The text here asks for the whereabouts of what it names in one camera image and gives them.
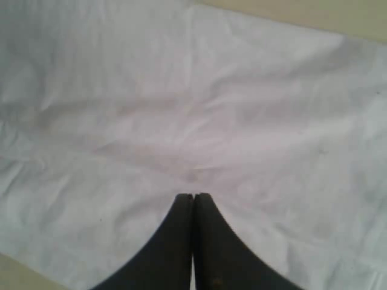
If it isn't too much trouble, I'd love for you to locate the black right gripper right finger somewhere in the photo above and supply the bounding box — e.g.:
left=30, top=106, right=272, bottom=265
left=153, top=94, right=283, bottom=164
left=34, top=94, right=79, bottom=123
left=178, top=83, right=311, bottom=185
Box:
left=192, top=193, right=299, bottom=290

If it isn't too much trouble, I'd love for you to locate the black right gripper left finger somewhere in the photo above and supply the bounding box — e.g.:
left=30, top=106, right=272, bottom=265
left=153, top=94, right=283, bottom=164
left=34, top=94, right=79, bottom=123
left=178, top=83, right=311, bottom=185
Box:
left=94, top=194, right=194, bottom=290

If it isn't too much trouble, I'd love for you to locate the white t-shirt red lettering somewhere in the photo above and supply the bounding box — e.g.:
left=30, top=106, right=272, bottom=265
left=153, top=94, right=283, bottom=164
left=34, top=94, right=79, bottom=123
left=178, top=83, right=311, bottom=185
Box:
left=1, top=1, right=386, bottom=289

